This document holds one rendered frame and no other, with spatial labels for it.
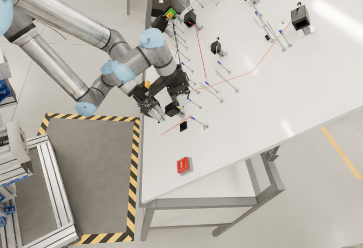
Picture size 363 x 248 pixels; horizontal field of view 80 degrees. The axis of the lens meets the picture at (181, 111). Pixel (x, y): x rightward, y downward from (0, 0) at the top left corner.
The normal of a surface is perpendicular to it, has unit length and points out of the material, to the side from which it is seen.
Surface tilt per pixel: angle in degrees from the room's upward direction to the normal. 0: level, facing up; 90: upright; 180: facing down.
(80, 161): 0
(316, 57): 54
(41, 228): 0
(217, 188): 0
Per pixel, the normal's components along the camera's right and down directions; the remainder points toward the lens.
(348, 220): 0.18, -0.64
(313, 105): -0.69, -0.42
